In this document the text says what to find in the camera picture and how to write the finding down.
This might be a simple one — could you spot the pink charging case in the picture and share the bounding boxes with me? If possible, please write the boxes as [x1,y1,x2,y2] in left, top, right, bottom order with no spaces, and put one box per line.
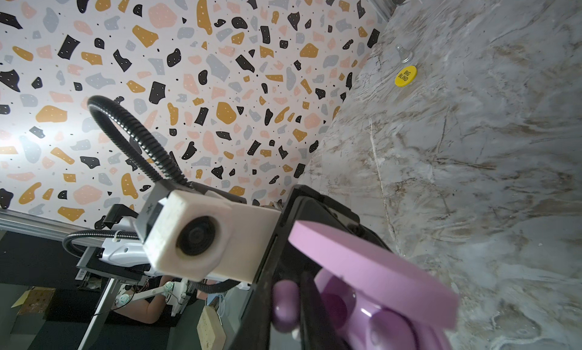
[289,221,459,349]

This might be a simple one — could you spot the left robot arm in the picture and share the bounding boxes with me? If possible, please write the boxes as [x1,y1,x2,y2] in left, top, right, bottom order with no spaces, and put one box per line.
[64,180,385,283]

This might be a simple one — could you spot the small clear cup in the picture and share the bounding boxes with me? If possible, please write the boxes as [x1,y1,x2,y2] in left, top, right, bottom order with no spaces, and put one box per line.
[396,44,414,64]

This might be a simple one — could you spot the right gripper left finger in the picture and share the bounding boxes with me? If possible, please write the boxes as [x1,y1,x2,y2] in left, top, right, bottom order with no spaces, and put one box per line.
[230,260,280,350]

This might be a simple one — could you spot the person forearm outside cell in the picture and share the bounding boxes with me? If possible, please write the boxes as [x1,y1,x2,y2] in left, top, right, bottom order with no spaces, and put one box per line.
[112,276,180,327]

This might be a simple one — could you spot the small wooden block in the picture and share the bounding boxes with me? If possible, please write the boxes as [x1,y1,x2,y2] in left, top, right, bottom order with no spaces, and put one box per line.
[196,306,227,350]

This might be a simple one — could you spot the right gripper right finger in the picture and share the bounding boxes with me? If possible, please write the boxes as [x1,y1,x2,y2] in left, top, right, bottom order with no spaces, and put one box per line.
[299,272,348,350]

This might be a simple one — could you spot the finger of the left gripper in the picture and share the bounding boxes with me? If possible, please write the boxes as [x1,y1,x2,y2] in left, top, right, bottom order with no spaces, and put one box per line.
[273,185,389,277]

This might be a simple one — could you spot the left black corrugated cable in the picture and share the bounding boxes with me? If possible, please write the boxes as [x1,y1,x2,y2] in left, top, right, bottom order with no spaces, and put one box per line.
[61,95,192,260]

